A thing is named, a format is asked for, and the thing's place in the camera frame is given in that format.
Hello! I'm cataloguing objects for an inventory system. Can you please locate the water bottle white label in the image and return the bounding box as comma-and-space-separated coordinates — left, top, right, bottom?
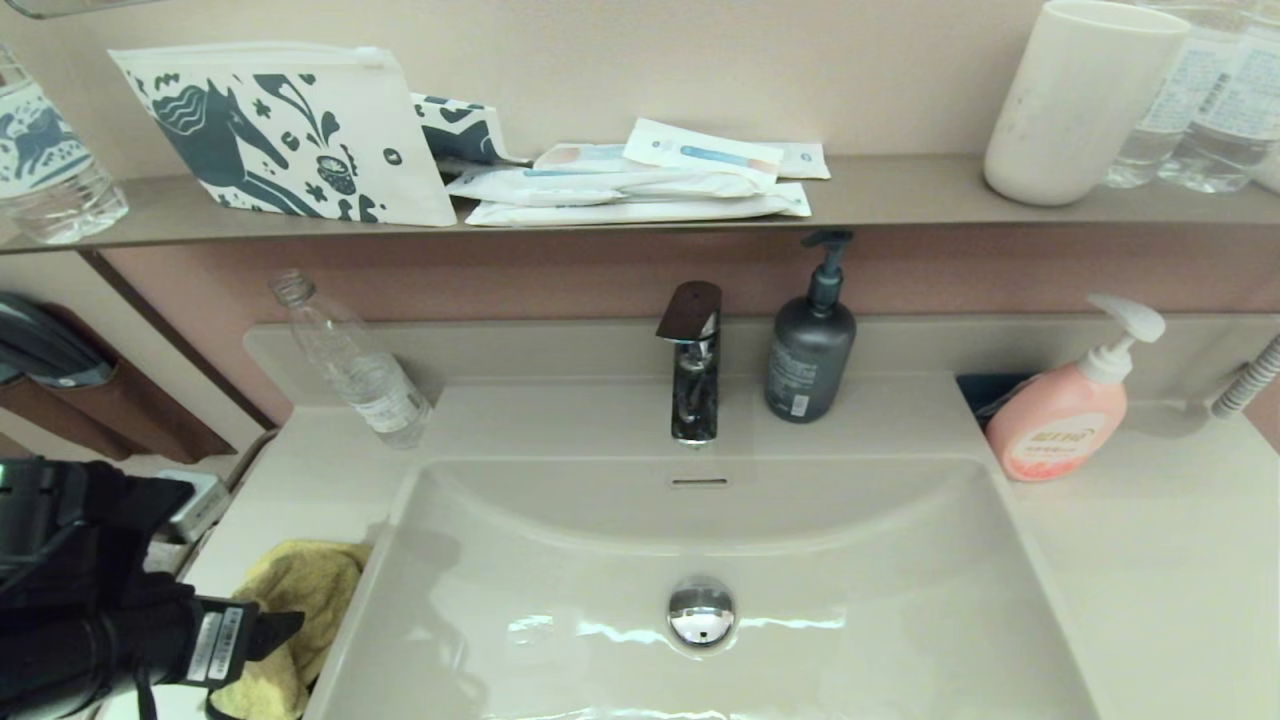
1102, 0, 1251, 189
1158, 0, 1280, 195

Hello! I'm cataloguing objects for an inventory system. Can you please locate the white plastic cup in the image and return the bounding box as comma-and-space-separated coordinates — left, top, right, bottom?
984, 0, 1191, 208

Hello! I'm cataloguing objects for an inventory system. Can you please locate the white sachet blue orange print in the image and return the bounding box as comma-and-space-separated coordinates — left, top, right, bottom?
622, 119, 784, 186

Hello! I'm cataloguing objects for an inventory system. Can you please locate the white corrugated hose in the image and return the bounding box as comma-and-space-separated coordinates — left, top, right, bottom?
1210, 333, 1280, 419

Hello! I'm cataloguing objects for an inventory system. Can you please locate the yellow cloth black edge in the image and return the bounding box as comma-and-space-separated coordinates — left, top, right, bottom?
207, 540, 373, 720

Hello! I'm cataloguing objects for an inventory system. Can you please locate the brown fabric holder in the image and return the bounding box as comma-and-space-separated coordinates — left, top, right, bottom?
0, 305, 239, 463

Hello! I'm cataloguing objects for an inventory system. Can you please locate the water bottle blue print label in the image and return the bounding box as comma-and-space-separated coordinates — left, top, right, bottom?
0, 40, 131, 246

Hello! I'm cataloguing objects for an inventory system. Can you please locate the chrome sink drain stopper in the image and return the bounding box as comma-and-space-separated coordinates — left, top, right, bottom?
667, 577, 736, 648

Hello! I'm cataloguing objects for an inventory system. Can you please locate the dark grey hair dryer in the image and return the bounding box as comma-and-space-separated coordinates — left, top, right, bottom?
0, 292, 116, 389

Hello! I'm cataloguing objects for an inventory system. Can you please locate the small white sachet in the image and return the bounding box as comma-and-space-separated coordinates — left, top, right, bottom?
775, 142, 831, 181

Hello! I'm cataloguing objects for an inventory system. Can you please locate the chrome single lever faucet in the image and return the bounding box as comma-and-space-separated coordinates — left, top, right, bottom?
655, 281, 723, 447

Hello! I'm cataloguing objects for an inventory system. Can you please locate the dark grey pump bottle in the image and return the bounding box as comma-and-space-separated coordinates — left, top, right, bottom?
765, 230, 858, 424

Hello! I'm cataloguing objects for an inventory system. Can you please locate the pink pump soap bottle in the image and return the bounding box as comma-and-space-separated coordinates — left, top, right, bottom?
985, 293, 1168, 483

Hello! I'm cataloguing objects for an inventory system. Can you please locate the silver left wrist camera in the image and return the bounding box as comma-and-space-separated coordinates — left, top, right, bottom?
150, 470, 233, 546

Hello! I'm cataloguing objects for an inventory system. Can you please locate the white flat sachet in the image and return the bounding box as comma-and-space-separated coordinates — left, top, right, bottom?
533, 143, 641, 173

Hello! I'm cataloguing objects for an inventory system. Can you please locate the empty clear plastic bottle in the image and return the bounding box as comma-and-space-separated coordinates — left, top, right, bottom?
270, 270, 433, 450

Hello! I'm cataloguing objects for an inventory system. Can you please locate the grey brown wall shelf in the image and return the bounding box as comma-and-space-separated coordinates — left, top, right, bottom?
0, 153, 1280, 256

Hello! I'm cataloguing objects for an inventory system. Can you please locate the white pouch blue horse print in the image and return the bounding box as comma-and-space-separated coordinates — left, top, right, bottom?
108, 42, 458, 228

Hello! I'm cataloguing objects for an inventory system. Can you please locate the long white sachet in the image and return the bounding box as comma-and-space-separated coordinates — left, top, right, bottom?
447, 166, 766, 207
465, 183, 811, 228

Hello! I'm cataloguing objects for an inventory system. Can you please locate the small white blue print pouch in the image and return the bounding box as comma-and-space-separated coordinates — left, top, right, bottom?
411, 93, 531, 179

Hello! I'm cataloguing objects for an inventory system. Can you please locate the white ceramic sink basin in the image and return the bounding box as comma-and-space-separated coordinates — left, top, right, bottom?
305, 455, 1101, 720

